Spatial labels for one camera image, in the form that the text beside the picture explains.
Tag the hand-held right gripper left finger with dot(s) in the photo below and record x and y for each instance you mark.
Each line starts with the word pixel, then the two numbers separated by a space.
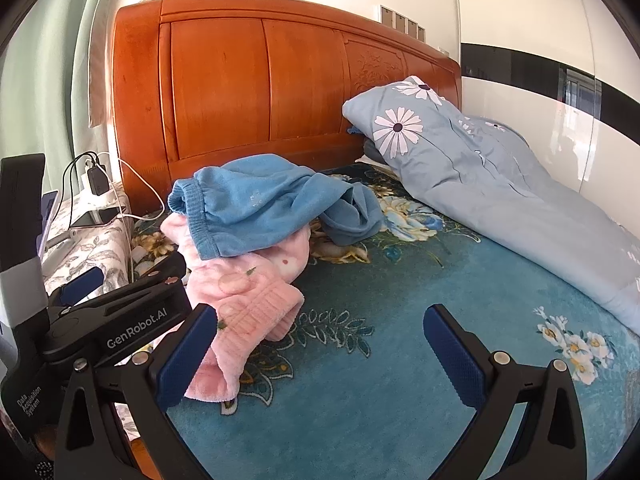
pixel 182 360

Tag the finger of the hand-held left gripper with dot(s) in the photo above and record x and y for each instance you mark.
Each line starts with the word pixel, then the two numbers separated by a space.
pixel 160 272
pixel 82 282

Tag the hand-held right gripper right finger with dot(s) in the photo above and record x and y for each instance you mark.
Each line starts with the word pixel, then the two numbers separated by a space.
pixel 452 360

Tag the pink fleece garment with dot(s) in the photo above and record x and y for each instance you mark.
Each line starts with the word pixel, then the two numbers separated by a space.
pixel 245 300

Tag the blue pants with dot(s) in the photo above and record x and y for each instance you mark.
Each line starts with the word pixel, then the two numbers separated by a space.
pixel 250 200

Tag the nightstand with floral cover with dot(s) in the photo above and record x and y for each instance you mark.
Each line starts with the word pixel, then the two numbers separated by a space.
pixel 100 250

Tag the black phone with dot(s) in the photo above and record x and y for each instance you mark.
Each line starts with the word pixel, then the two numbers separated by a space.
pixel 97 217

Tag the silver laptop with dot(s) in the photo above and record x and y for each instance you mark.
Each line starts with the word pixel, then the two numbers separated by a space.
pixel 50 220

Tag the teal floral bed blanket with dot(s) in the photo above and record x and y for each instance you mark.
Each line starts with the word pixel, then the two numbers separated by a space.
pixel 380 320

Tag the black charger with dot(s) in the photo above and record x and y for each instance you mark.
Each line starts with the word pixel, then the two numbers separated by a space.
pixel 98 180

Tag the light blue daisy quilt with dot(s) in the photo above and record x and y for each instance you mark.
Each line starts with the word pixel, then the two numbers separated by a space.
pixel 490 180

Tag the wooden headboard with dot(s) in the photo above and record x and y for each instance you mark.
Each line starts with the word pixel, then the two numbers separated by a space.
pixel 225 85

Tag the grey pillow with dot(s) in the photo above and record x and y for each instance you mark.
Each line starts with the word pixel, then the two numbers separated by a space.
pixel 374 152

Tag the pale green curtain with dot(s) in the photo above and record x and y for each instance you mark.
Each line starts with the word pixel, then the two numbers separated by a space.
pixel 45 60

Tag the glossy white wardrobe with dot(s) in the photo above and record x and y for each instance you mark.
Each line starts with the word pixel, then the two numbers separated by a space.
pixel 525 20

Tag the grey wall switch panel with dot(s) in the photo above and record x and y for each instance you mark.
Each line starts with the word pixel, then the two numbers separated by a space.
pixel 402 21

